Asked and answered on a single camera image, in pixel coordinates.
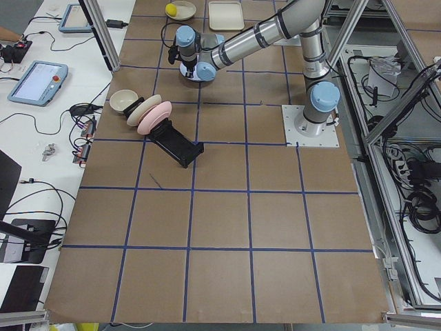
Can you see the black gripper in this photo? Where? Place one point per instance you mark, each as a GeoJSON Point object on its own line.
{"type": "Point", "coordinates": [188, 65]}

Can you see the light blue plate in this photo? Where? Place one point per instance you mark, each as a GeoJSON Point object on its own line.
{"type": "Point", "coordinates": [202, 72]}

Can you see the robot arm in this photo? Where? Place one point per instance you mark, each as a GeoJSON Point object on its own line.
{"type": "Point", "coordinates": [202, 55]}

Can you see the pink plate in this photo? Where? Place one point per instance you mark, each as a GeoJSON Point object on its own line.
{"type": "Point", "coordinates": [154, 117]}

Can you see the cream round plate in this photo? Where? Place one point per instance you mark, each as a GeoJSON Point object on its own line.
{"type": "Point", "coordinates": [186, 10]}

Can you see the cream plate in rack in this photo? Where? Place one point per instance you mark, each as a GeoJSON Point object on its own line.
{"type": "Point", "coordinates": [134, 118]}

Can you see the yellow lemon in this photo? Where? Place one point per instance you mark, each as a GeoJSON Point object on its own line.
{"type": "Point", "coordinates": [171, 10]}

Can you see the white rectangular tray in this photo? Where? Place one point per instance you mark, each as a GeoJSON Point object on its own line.
{"type": "Point", "coordinates": [226, 16]}

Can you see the black dish rack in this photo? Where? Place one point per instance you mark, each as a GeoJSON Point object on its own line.
{"type": "Point", "coordinates": [169, 139]}

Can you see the cream bowl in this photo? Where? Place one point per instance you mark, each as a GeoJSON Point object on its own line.
{"type": "Point", "coordinates": [121, 99]}

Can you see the black power adapter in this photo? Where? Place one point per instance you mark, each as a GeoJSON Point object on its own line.
{"type": "Point", "coordinates": [112, 23]}

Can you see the far blue teach pendant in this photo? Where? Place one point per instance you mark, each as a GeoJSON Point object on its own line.
{"type": "Point", "coordinates": [74, 20]}

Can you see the blue teach pendant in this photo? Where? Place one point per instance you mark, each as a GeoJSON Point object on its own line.
{"type": "Point", "coordinates": [39, 84]}
{"type": "Point", "coordinates": [74, 20]}

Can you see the near blue teach pendant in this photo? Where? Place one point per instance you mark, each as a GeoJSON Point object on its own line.
{"type": "Point", "coordinates": [39, 84]}

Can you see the metal clamp piece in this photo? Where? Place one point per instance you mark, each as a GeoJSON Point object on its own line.
{"type": "Point", "coordinates": [48, 151]}

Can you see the black monitor stand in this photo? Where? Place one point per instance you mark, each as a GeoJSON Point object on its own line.
{"type": "Point", "coordinates": [26, 240]}

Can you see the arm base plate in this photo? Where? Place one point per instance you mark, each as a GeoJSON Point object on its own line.
{"type": "Point", "coordinates": [294, 41]}
{"type": "Point", "coordinates": [299, 132]}

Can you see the aluminium frame post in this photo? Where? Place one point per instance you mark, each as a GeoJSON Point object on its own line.
{"type": "Point", "coordinates": [96, 21]}

